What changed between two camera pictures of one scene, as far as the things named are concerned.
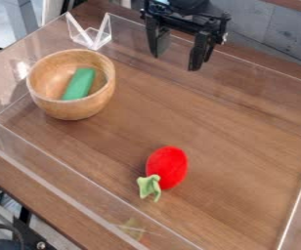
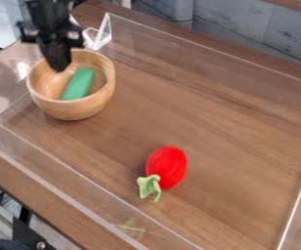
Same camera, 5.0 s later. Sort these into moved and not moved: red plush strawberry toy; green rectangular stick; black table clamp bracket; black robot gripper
Moved: black robot gripper
Not moved: black table clamp bracket; green rectangular stick; red plush strawberry toy
